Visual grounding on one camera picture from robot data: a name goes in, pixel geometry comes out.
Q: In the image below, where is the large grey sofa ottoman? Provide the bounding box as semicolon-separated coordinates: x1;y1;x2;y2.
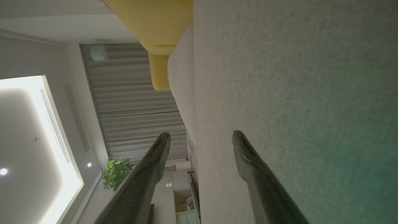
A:
192;0;398;224

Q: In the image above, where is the green potted plant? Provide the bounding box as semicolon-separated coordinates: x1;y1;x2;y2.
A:
101;157;134;191

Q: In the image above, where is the grey sofa seat cushion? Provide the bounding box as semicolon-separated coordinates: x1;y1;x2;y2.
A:
167;23;197;147

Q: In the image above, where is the long ceiling air vent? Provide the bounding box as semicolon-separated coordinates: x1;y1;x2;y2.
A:
40;89;71;164

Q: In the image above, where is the white open cabinet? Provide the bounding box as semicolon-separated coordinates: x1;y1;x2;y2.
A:
171;170;201;224

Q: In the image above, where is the large yellow sofa back cushion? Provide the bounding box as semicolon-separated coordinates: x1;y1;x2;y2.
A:
104;0;194;56

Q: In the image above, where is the grey pleated curtain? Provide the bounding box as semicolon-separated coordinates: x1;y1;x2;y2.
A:
80;43;188;165

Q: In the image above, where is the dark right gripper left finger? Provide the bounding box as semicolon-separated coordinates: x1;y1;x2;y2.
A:
93;132;171;224

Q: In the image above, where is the pale green round device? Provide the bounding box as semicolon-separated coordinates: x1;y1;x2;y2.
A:
90;44;108;63

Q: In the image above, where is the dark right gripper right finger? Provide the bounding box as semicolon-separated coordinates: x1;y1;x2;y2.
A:
233;130;310;224

